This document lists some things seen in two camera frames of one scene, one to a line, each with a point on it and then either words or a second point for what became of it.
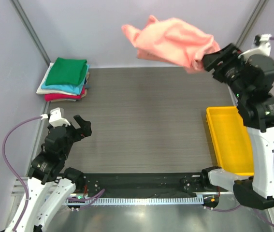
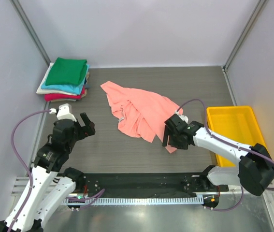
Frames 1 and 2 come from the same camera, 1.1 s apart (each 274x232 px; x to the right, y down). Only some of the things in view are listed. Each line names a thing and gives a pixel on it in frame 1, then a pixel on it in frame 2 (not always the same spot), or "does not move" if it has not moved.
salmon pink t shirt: (171, 41) → (141, 114)
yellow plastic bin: (232, 139) does not move
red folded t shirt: (49, 96) does not move
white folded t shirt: (42, 91) does not move
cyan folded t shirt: (77, 88) does not move
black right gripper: (229, 53) → (180, 145)
